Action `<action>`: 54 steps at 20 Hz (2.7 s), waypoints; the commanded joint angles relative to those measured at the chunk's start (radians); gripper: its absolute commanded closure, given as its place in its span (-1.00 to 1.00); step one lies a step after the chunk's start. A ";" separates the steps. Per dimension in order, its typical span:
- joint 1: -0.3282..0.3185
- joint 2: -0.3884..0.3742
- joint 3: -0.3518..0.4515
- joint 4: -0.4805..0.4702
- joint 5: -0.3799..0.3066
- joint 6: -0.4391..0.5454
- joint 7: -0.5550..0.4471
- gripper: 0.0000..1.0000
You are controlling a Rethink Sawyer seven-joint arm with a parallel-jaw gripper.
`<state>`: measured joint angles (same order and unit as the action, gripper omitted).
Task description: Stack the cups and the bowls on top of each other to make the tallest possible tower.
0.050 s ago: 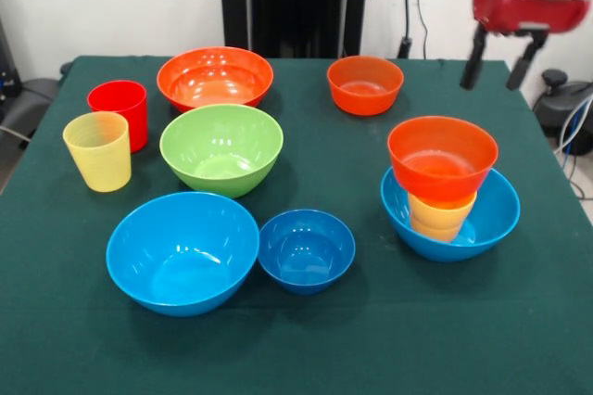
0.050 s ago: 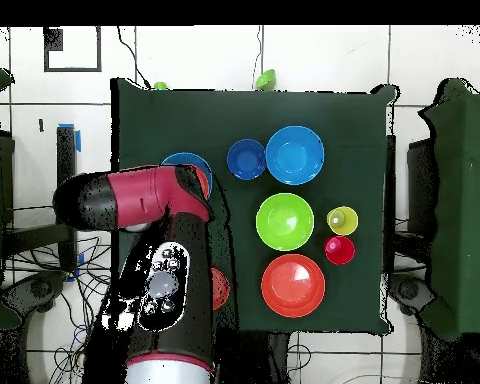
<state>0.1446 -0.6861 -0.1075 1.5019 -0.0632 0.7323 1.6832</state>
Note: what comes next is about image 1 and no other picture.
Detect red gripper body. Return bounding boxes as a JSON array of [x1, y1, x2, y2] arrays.
[[472, 0, 592, 38]]

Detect green bowl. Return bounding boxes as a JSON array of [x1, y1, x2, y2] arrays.
[[158, 104, 284, 199]]

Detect large blue bowl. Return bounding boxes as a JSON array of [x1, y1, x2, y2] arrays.
[[380, 165, 522, 263], [105, 191, 261, 318]]

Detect red cup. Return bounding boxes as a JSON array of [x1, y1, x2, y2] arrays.
[[86, 80, 150, 154]]

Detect orange bowl with ringed bottom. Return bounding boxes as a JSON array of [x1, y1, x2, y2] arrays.
[[386, 115, 500, 201]]

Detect translucent yellow cup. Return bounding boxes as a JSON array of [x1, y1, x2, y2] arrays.
[[62, 111, 132, 194]]

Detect thin black cable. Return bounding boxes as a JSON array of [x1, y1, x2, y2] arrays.
[[416, 0, 430, 60]]

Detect stack of yellow cups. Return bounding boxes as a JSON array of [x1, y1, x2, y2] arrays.
[[407, 190, 478, 244]]

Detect small plain orange bowl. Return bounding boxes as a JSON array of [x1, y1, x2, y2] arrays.
[[326, 55, 405, 117]]

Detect large orange bowl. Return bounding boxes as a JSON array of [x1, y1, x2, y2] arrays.
[[156, 45, 275, 114]]

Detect black cable with plug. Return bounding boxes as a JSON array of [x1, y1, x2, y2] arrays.
[[397, 0, 414, 60]]

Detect white and blue cables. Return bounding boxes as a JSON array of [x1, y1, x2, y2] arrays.
[[553, 93, 593, 201]]

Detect small dark blue bowl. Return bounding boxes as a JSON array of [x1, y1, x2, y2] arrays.
[[257, 209, 358, 296]]

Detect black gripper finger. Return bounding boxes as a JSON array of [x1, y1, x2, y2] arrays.
[[460, 26, 488, 91], [506, 32, 549, 91]]

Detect dark green tablecloth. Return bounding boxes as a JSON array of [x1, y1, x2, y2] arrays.
[[0, 55, 593, 395]]

